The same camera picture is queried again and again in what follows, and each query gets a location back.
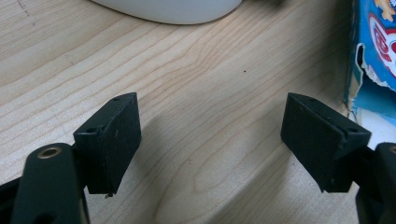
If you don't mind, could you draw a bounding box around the blue and orange snack packet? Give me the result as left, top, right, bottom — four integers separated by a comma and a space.
344, 0, 396, 127

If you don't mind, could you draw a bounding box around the white pedal trash can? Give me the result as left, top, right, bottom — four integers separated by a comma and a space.
90, 0, 244, 25

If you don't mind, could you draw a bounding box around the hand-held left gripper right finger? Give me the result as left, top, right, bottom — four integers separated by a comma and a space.
280, 91, 372, 193

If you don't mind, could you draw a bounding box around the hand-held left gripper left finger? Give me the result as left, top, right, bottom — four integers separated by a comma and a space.
73, 91, 143, 195

